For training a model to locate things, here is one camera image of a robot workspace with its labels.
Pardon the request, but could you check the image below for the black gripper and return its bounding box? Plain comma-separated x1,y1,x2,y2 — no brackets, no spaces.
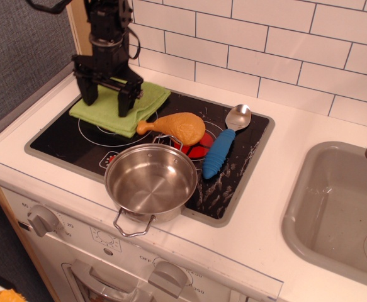
72,36,144,117

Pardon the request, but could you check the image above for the green cloth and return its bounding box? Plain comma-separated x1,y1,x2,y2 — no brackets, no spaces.
69,82,171,138

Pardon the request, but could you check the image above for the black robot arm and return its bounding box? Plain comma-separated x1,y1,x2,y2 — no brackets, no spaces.
72,1,144,117

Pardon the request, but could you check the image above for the metal pot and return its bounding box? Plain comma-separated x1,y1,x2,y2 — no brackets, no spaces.
104,135,198,238

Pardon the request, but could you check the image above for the black toy stovetop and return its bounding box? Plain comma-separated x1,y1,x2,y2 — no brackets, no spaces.
25,92,274,226

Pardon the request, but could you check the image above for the orange toy chicken drumstick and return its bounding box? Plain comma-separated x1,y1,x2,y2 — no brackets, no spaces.
136,112,206,146

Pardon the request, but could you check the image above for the grey left timer knob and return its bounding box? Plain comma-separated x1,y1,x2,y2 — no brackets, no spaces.
27,205,60,237

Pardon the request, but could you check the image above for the grey oven temperature knob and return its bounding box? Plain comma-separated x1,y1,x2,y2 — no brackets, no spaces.
148,261,188,298

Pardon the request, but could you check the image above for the orange plush toy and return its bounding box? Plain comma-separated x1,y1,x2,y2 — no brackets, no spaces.
0,289,26,302

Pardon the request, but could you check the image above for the grey sink basin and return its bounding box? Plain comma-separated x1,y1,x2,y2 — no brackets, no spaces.
282,142,367,285

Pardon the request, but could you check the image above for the wooden side post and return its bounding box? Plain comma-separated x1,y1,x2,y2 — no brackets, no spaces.
66,0,93,55

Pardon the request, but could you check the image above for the blue handled metal spoon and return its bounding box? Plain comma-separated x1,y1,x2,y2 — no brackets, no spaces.
202,104,252,179

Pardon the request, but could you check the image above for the grey oven door handle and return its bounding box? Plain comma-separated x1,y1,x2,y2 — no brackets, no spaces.
68,260,154,301

